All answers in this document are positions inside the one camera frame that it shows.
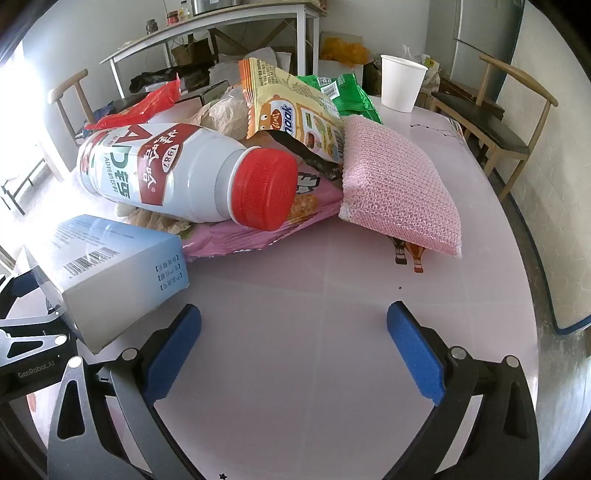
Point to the white bottle with red cap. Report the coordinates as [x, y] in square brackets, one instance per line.
[184, 170]

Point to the black and grey box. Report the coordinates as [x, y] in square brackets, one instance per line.
[214, 93]

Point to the yellow snack packet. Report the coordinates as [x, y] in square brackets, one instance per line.
[295, 115]

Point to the crumpled beige paper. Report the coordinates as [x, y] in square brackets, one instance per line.
[226, 113]

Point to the silver fridge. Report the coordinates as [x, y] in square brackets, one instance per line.
[480, 27]

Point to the white sack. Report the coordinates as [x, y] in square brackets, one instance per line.
[258, 57]

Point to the light blue carton box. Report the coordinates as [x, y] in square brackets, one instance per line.
[106, 277]

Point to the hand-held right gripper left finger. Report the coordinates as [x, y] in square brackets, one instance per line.
[173, 355]

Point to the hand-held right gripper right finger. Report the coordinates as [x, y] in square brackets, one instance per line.
[415, 355]

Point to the white desk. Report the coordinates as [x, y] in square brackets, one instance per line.
[207, 23]

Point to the wooden chair with dark seat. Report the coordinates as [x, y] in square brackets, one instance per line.
[489, 124]

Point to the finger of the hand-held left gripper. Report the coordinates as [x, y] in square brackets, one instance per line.
[21, 285]
[32, 330]

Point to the dark metal bench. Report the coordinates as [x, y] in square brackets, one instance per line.
[18, 189]

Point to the pink mesh sponge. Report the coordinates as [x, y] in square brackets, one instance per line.
[397, 184]

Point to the pink snack packet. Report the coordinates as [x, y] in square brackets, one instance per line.
[258, 235]

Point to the yellow bag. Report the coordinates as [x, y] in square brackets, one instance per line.
[344, 50]

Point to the black cloth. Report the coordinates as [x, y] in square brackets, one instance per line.
[161, 76]

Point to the red wrapper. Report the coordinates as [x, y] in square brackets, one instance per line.
[147, 104]

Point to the metal pot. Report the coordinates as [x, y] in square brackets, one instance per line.
[210, 5]

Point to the clear plastic bag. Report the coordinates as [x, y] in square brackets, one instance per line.
[427, 64]

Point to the green packet with barcode label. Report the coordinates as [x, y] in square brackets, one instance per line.
[355, 99]

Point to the dark brown wrapper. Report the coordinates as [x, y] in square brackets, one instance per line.
[309, 159]

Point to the white paper cup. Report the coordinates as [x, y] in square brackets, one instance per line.
[402, 85]

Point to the glass jar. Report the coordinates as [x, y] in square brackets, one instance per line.
[150, 26]

